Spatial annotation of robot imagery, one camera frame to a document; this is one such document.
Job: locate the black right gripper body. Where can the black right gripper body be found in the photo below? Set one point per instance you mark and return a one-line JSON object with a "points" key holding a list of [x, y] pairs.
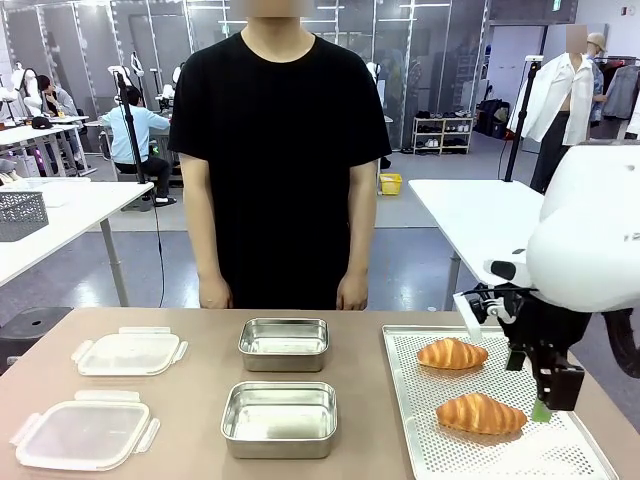
{"points": [[545, 330]]}

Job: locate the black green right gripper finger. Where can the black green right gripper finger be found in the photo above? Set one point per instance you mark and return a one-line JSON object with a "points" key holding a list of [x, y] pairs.
{"points": [[562, 387], [516, 361]]}

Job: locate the golden brown croissant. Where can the golden brown croissant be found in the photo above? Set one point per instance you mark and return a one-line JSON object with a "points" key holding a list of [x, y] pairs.
{"points": [[480, 413], [452, 354]]}

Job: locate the translucent white clip lid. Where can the translucent white clip lid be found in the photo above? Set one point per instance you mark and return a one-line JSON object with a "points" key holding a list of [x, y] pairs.
{"points": [[129, 354], [85, 432]]}

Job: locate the person's left forearm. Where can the person's left forearm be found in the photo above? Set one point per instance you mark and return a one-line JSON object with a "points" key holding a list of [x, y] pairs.
{"points": [[356, 250]]}

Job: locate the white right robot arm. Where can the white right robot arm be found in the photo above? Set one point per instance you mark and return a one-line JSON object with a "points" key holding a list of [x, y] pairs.
{"points": [[590, 225]]}

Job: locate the person's right forearm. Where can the person's right forearm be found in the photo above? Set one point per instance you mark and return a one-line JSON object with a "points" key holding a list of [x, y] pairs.
{"points": [[206, 250]]}

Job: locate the rectangular steel container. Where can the rectangular steel container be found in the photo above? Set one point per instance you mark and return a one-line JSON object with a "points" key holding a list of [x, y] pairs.
{"points": [[279, 415], [282, 337]]}

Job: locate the person's left hand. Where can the person's left hand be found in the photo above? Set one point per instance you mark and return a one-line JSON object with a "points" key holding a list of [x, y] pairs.
{"points": [[352, 295]]}

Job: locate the person's right hand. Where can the person's right hand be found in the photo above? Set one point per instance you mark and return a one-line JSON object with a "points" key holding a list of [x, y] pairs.
{"points": [[215, 295]]}

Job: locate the perforated metal baking tray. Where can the perforated metal baking tray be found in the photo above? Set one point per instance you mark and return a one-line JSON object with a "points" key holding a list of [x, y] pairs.
{"points": [[475, 450]]}

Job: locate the black stand with white top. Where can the black stand with white top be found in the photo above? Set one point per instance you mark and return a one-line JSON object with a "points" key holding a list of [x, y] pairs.
{"points": [[520, 120]]}

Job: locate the yellow plastic basket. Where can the yellow plastic basket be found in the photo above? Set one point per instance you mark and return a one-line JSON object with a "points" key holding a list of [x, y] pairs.
{"points": [[391, 184]]}

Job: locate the black bag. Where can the black bag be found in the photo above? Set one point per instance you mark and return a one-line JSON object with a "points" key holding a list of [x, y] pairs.
{"points": [[494, 117]]}

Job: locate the white shoe rack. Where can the white shoe rack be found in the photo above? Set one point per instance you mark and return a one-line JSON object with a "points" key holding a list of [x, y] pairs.
{"points": [[442, 135]]}

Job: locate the standing person white shirt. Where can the standing person white shirt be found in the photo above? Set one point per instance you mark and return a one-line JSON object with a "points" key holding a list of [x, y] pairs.
{"points": [[555, 95]]}

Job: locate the hanging denim jacket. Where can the hanging denim jacket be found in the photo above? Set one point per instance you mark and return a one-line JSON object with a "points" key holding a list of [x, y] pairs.
{"points": [[622, 92]]}

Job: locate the mannequin with tan hat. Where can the mannequin with tan hat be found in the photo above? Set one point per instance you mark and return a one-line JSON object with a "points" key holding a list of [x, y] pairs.
{"points": [[596, 47]]}

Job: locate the person in black t-shirt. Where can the person in black t-shirt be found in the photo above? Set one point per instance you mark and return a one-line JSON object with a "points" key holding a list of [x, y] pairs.
{"points": [[280, 150]]}

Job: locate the seated person light blue shirt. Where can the seated person light blue shirt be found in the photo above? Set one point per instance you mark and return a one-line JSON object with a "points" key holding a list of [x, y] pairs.
{"points": [[131, 135]]}

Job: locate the black tripod stand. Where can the black tripod stand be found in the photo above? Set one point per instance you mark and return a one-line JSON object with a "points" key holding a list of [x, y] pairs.
{"points": [[131, 130]]}

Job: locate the white table with grey leg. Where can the white table with grey leg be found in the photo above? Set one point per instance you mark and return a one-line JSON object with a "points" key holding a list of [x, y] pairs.
{"points": [[75, 220]]}

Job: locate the black round stool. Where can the black round stool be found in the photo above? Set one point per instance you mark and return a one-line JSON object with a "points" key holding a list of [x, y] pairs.
{"points": [[30, 325]]}

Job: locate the grey perforated plastic basket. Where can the grey perforated plastic basket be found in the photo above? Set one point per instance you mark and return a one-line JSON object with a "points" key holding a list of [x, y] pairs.
{"points": [[22, 215]]}

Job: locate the seated person grey hoodie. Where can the seated person grey hoodie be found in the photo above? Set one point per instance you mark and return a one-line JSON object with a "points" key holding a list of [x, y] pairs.
{"points": [[57, 102]]}

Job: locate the black cap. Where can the black cap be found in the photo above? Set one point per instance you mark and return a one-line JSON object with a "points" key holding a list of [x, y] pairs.
{"points": [[42, 122]]}

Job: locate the white background desk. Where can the white background desk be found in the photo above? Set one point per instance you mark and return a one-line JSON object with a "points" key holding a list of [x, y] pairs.
{"points": [[35, 135]]}

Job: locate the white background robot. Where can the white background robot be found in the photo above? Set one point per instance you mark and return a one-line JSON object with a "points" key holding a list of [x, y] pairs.
{"points": [[24, 85]]}

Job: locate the black wrist camera white bracket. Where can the black wrist camera white bracket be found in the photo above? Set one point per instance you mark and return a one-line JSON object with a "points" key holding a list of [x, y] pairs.
{"points": [[495, 307]]}

